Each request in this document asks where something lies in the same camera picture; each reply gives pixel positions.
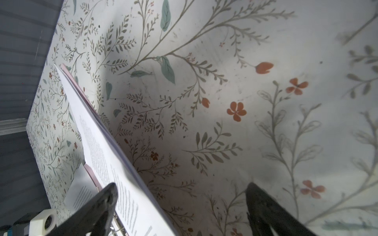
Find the floral patterned table mat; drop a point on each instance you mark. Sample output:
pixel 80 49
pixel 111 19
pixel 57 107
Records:
pixel 205 97

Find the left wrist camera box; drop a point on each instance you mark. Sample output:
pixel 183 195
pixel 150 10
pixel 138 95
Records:
pixel 34 224

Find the metal folder clip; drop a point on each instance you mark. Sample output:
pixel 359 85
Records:
pixel 117 228

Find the pink file folder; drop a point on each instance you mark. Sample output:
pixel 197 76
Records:
pixel 97 118

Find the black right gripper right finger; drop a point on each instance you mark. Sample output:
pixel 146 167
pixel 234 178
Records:
pixel 266 216

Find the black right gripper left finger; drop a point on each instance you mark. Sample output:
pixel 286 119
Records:
pixel 94 218

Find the printed paper sheet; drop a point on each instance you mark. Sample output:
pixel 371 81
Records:
pixel 112 165
pixel 81 191

